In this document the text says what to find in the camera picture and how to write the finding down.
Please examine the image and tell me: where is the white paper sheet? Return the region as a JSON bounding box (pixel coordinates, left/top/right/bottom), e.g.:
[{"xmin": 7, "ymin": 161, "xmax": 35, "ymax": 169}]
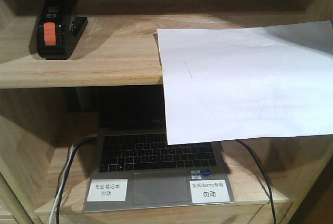
[{"xmin": 157, "ymin": 21, "xmax": 332, "ymax": 144}]

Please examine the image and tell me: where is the black stapler orange button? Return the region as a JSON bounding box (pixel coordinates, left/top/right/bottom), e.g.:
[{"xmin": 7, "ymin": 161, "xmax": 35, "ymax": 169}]
[{"xmin": 29, "ymin": 0, "xmax": 88, "ymax": 60}]

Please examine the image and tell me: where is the grey laptop black keyboard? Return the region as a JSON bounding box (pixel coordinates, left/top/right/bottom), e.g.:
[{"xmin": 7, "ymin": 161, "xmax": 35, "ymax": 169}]
[{"xmin": 85, "ymin": 85, "xmax": 235, "ymax": 213}]

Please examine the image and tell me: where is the white label right sticker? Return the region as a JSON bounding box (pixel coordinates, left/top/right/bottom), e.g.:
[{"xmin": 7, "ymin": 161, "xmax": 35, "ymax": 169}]
[{"xmin": 189, "ymin": 179, "xmax": 231, "ymax": 203}]

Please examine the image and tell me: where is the white label sticker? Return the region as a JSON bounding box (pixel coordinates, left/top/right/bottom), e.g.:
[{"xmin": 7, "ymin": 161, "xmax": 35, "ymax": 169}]
[
  {"xmin": 189, "ymin": 179, "xmax": 231, "ymax": 203},
  {"xmin": 87, "ymin": 179, "xmax": 128, "ymax": 202}
]

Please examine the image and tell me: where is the white label left sticker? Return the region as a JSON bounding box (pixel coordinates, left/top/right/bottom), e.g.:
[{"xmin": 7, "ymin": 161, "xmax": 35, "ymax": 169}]
[{"xmin": 87, "ymin": 179, "xmax": 128, "ymax": 202}]

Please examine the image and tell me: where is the wooden shelf unit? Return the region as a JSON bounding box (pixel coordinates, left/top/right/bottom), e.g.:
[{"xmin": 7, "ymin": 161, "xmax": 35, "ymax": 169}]
[{"xmin": 1, "ymin": 0, "xmax": 332, "ymax": 223}]

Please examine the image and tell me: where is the black cable left of laptop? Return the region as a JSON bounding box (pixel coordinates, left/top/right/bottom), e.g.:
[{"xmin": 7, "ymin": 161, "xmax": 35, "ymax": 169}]
[{"xmin": 54, "ymin": 135, "xmax": 97, "ymax": 224}]

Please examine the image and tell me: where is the black cable of laptop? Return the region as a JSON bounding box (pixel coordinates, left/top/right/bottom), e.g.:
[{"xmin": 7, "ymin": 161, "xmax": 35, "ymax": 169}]
[
  {"xmin": 54, "ymin": 135, "xmax": 97, "ymax": 224},
  {"xmin": 235, "ymin": 139, "xmax": 277, "ymax": 224}
]

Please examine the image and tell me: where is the black cable right of laptop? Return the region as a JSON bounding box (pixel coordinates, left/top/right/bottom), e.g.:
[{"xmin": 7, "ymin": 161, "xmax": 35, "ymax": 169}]
[{"xmin": 235, "ymin": 139, "xmax": 277, "ymax": 224}]

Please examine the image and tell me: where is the white braided cable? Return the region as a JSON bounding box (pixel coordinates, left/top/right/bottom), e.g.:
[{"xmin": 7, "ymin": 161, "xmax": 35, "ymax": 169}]
[{"xmin": 48, "ymin": 143, "xmax": 76, "ymax": 224}]

